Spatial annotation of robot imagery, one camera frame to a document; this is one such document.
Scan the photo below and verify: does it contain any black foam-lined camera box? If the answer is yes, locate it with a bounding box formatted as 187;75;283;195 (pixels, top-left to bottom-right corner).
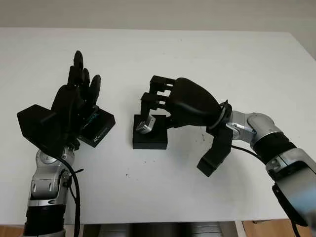
132;114;168;151

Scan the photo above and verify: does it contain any small silver RealSense camera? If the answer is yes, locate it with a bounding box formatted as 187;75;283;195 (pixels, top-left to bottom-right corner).
135;116;156;134

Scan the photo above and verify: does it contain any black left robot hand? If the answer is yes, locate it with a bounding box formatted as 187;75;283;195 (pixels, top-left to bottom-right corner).
50;50;102;150

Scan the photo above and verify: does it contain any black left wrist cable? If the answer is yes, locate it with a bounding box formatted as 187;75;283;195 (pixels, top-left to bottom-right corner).
56;158;84;237

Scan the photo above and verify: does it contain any grey robot torso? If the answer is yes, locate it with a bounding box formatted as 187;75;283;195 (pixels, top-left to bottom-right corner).
82;221;237;237

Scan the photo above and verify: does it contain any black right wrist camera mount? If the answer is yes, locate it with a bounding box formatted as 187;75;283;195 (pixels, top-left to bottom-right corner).
197;123;234;178

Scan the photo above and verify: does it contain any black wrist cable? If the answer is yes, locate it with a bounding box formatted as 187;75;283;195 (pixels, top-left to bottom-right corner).
56;158;84;237
208;100;264;160

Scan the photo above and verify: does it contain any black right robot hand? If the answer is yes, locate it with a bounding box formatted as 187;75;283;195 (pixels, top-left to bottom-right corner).
140;75;233;131

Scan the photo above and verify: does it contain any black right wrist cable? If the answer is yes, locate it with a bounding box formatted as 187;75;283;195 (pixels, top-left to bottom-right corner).
208;100;264;160

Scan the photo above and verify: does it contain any black RealSense box lid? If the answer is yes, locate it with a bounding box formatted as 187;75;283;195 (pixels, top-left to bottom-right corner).
80;106;117;149

